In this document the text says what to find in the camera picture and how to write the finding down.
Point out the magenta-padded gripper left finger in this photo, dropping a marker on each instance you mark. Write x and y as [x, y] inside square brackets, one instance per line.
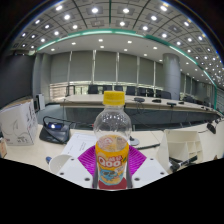
[75, 170]

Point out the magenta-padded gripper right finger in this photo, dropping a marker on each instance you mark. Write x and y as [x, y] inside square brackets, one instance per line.
[148, 170]

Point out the yellow-capped orange drink bottle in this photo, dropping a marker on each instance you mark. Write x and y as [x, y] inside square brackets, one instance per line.
[112, 156]

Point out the white paper sheet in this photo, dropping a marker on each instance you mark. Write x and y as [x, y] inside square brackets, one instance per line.
[78, 143]

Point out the flat round red coaster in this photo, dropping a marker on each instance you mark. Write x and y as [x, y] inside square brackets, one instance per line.
[122, 185]

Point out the black markers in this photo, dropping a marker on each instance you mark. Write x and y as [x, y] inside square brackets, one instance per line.
[181, 163]

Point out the white desk organizer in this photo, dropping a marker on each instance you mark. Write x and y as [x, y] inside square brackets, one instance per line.
[176, 143]

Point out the black conference microphone unit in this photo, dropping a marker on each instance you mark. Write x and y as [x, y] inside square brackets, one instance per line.
[55, 131]

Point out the long curved conference table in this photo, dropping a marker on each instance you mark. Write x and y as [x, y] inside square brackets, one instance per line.
[86, 99]

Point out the white cardboard box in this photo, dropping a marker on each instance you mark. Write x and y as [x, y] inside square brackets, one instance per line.
[18, 123]

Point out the black table microphone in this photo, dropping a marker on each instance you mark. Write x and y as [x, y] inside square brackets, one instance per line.
[211, 128]

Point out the grey boxy monitor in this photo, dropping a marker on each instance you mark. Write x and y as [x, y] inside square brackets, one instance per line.
[40, 101]

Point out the group of black office chairs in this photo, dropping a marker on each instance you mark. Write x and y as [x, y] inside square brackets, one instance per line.
[130, 90]

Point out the group of ceiling lights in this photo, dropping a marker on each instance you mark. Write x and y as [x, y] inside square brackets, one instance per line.
[125, 10]

